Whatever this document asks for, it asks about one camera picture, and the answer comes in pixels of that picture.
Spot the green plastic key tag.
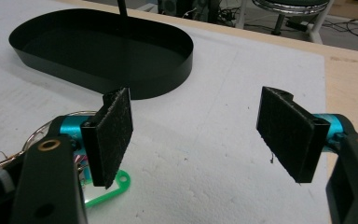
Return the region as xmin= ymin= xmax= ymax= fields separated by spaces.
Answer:
xmin=82 ymin=169 xmax=131 ymax=209

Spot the silver metal clasp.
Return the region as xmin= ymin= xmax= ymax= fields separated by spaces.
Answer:
xmin=0 ymin=150 xmax=24 ymax=175

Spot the black power strip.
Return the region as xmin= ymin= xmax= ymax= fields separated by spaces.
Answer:
xmin=284 ymin=18 xmax=310 ymax=33

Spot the chrome stool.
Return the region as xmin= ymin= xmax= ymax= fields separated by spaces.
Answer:
xmin=251 ymin=0 xmax=330 ymax=35

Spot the silver metal key ring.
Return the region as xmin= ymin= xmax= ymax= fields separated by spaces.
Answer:
xmin=21 ymin=110 xmax=98 ymax=153

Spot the white foam mat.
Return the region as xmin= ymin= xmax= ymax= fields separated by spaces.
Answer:
xmin=0 ymin=0 xmax=332 ymax=224

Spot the black oval metal tray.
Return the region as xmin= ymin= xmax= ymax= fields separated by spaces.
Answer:
xmin=8 ymin=7 xmax=195 ymax=101

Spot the black stand pole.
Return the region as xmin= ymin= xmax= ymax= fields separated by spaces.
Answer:
xmin=117 ymin=0 xmax=129 ymax=20

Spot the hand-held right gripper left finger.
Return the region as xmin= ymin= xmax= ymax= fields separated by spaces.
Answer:
xmin=59 ymin=87 xmax=134 ymax=189

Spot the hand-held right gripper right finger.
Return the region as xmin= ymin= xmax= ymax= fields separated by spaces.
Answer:
xmin=255 ymin=86 xmax=345 ymax=184

